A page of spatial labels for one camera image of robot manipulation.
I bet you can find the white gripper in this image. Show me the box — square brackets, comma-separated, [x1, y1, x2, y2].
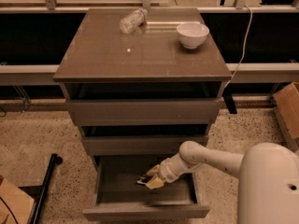
[146, 158, 179, 189]

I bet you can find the rxbar chocolate bar wrapper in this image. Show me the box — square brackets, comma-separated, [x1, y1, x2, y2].
[136, 176, 150, 186]

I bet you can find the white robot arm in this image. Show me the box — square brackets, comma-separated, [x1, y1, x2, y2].
[147, 141, 299, 224]

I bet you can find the open bottom grey drawer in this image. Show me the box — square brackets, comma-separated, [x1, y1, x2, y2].
[83, 155, 209, 221]

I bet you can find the middle grey drawer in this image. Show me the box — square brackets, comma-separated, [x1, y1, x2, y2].
[81, 135, 208, 156]

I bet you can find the top grey drawer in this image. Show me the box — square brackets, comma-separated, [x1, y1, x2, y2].
[66, 99, 220, 126]

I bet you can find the grey drawer cabinet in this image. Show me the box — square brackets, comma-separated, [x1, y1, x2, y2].
[53, 7, 233, 222]

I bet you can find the black metal stand leg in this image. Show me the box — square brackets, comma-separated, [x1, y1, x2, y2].
[30, 153, 63, 224]

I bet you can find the cardboard box bottom left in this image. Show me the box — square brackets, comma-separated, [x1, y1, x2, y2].
[0, 175, 35, 224]

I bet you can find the cardboard box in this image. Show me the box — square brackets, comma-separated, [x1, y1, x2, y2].
[274, 82, 299, 152]
[0, 175, 35, 224]

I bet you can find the white ceramic bowl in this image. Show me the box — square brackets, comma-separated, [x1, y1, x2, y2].
[177, 21, 209, 49]

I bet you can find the cardboard box right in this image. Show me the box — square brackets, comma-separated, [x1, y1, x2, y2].
[274, 82, 299, 152]

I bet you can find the white cable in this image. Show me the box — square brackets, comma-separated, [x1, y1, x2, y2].
[223, 5, 254, 91]

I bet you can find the metal window rail frame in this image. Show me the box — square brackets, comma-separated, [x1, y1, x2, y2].
[0, 0, 299, 86]

